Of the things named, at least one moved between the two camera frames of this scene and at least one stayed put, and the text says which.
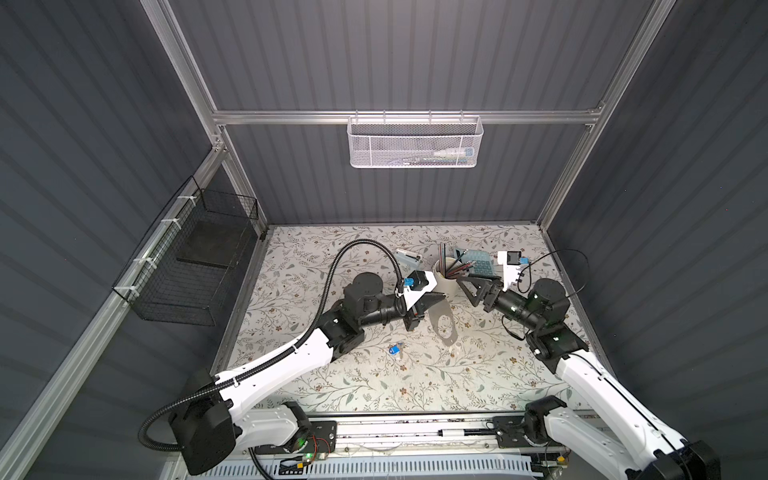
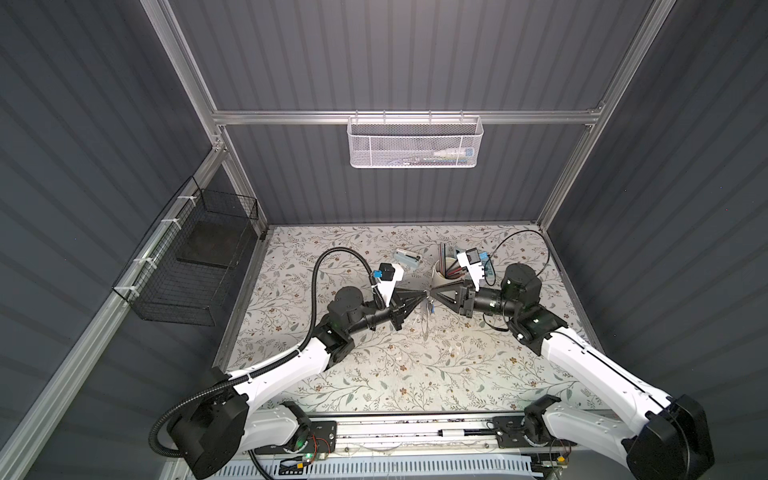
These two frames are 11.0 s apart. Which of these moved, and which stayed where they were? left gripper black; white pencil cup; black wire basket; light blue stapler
Moved: left gripper black
Stayed: light blue stapler; white pencil cup; black wire basket
